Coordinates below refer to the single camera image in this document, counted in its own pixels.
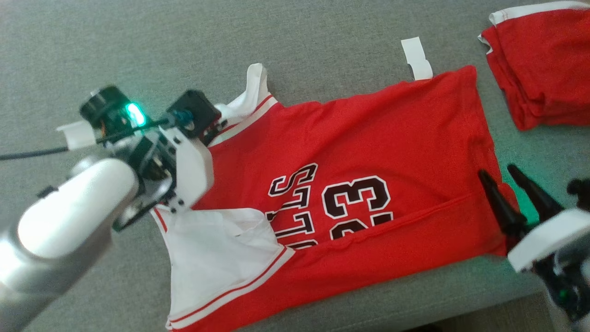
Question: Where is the right gripper body white shell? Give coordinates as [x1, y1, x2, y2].
[507, 207, 590, 323]

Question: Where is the left gripper body white shell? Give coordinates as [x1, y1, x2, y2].
[134, 127, 215, 213]

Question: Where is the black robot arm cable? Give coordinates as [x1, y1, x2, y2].
[0, 118, 185, 161]

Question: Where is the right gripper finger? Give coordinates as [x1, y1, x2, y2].
[478, 170, 529, 250]
[507, 165, 564, 222]

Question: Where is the white tape strip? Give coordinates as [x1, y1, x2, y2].
[56, 121, 98, 151]
[401, 37, 434, 81]

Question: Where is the red basketball jersey white trim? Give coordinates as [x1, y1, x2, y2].
[151, 63, 521, 332]

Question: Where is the folded red garment white trim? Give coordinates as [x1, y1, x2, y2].
[478, 1, 590, 131]

